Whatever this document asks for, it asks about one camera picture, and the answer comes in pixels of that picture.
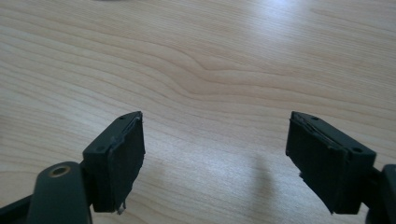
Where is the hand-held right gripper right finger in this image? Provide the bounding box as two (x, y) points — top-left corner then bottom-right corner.
(285, 110), (377, 216)

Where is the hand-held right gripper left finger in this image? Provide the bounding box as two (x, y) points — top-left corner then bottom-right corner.
(82, 110), (147, 216)

